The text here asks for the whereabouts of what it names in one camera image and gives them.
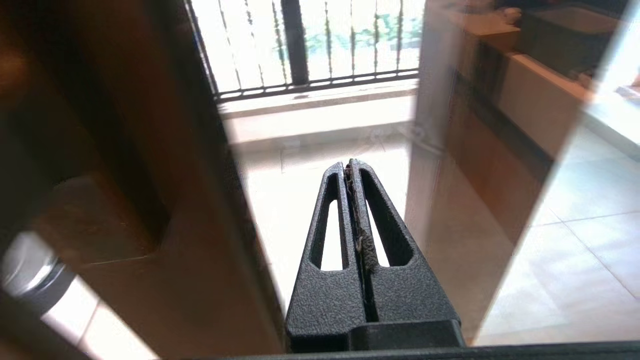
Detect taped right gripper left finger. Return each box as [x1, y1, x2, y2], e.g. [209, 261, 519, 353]
[285, 161, 367, 337]

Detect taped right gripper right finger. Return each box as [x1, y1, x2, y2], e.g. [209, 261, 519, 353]
[346, 158, 462, 325]

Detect dark brown sliding glass door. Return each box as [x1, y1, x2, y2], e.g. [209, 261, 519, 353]
[0, 0, 288, 360]

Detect dark recessed door handle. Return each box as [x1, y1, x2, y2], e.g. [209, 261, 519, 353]
[30, 75, 173, 268]

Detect dark brown fixed glass door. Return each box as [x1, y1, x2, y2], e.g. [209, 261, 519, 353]
[404, 0, 621, 346]

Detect grey stone window sill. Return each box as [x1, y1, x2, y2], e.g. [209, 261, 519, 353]
[216, 79, 420, 120]

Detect long black balcony railing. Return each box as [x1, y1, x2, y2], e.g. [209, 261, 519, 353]
[184, 0, 426, 104]

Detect dark window frame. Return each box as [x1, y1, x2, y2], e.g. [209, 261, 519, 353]
[279, 0, 312, 87]

